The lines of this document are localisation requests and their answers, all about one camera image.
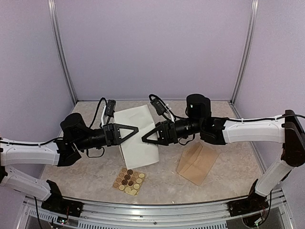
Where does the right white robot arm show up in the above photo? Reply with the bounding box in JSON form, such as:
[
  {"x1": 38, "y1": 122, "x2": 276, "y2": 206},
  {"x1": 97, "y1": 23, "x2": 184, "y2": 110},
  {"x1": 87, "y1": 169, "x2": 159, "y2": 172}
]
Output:
[{"x1": 142, "y1": 94, "x2": 305, "y2": 212}]

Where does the round sticker sheet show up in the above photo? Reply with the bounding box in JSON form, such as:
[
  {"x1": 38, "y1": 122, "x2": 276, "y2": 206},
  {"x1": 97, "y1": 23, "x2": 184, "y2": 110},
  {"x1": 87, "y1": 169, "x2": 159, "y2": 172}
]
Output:
[{"x1": 112, "y1": 167, "x2": 146, "y2": 196}]

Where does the brown kraft envelope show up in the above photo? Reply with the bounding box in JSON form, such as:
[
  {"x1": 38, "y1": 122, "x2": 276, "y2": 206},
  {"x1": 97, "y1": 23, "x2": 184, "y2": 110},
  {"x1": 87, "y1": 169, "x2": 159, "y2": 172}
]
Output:
[{"x1": 177, "y1": 142, "x2": 219, "y2": 186}]

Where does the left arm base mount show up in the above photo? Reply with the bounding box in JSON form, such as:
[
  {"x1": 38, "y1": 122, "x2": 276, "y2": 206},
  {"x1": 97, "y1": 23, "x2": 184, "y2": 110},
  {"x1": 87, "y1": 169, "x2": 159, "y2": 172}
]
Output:
[{"x1": 41, "y1": 180, "x2": 84, "y2": 218}]

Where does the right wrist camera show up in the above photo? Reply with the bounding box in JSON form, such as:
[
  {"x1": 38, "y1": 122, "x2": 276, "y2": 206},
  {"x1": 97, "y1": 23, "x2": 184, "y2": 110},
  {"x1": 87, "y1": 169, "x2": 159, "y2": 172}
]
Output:
[{"x1": 149, "y1": 94, "x2": 175, "y2": 122}]

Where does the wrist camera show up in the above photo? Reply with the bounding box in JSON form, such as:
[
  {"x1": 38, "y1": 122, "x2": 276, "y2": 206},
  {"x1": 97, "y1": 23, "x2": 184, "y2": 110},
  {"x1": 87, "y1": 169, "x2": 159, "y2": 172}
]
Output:
[
  {"x1": 149, "y1": 94, "x2": 175, "y2": 122},
  {"x1": 100, "y1": 100, "x2": 116, "y2": 128}
]

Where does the ornate bordered letter paper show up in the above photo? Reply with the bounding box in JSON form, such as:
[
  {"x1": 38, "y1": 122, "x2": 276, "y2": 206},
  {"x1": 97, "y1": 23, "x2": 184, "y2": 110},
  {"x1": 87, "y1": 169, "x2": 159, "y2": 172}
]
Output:
[{"x1": 114, "y1": 105, "x2": 159, "y2": 169}]

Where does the left aluminium frame post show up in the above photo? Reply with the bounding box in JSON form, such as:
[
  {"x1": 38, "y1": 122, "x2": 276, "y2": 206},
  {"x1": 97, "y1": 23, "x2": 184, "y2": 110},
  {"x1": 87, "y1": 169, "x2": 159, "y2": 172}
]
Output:
[{"x1": 47, "y1": 0, "x2": 78, "y2": 105}]

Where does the right aluminium frame post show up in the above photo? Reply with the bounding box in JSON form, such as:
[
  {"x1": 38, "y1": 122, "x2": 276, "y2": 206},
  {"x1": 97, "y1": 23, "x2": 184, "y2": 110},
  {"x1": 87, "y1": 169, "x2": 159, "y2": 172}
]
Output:
[{"x1": 230, "y1": 0, "x2": 259, "y2": 106}]

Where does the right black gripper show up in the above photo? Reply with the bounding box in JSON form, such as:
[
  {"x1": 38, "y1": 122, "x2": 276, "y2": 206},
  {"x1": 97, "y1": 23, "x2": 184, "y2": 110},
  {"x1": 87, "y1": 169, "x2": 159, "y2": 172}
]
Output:
[{"x1": 141, "y1": 117, "x2": 203, "y2": 146}]

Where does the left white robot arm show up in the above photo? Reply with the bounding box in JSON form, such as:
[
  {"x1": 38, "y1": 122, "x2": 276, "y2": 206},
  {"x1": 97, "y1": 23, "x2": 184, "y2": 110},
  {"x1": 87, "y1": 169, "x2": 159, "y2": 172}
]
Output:
[{"x1": 0, "y1": 113, "x2": 139, "y2": 212}]

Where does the aluminium frame post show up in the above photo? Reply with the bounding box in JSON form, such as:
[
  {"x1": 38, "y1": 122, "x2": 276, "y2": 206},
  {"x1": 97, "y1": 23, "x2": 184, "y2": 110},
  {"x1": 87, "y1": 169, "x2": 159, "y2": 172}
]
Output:
[
  {"x1": 230, "y1": 0, "x2": 259, "y2": 106},
  {"x1": 47, "y1": 0, "x2": 78, "y2": 105}
]

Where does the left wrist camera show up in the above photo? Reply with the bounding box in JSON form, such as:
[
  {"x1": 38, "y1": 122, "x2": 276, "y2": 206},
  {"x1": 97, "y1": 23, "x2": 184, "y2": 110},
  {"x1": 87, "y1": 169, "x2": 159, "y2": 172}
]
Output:
[{"x1": 100, "y1": 100, "x2": 116, "y2": 128}]

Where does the front aluminium rail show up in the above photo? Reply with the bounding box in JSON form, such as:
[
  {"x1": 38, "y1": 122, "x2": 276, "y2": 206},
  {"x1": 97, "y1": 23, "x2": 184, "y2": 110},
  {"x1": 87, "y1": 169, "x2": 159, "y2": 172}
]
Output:
[{"x1": 23, "y1": 195, "x2": 286, "y2": 229}]

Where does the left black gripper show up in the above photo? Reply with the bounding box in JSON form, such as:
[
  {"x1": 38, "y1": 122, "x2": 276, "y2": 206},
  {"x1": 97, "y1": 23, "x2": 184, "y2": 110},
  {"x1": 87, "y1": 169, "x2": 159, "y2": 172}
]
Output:
[{"x1": 74, "y1": 123, "x2": 138, "y2": 151}]

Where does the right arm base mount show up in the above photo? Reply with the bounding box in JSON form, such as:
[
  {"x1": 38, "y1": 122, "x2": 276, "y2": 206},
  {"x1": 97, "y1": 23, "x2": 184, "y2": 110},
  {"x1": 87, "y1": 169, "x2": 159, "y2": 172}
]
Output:
[{"x1": 227, "y1": 179, "x2": 269, "y2": 217}]

